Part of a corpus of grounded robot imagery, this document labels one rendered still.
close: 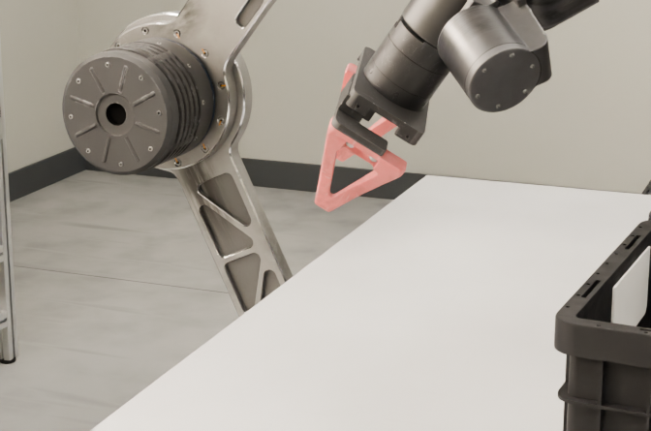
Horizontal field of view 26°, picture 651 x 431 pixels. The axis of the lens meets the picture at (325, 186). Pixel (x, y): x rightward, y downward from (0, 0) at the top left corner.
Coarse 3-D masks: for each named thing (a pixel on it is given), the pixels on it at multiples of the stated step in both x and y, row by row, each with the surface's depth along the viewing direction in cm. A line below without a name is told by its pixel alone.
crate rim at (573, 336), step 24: (624, 240) 119; (624, 264) 113; (600, 288) 107; (576, 312) 101; (576, 336) 99; (600, 336) 98; (624, 336) 97; (648, 336) 97; (624, 360) 98; (648, 360) 97
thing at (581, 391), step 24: (648, 240) 121; (648, 288) 123; (600, 312) 107; (648, 312) 125; (576, 360) 101; (600, 360) 99; (576, 384) 101; (600, 384) 99; (624, 384) 99; (648, 384) 98; (576, 408) 101; (600, 408) 100; (624, 408) 99; (648, 408) 98
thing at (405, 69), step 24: (384, 48) 109; (408, 48) 108; (432, 48) 107; (360, 72) 111; (384, 72) 109; (408, 72) 108; (432, 72) 108; (360, 96) 107; (384, 96) 109; (408, 96) 109; (408, 120) 108
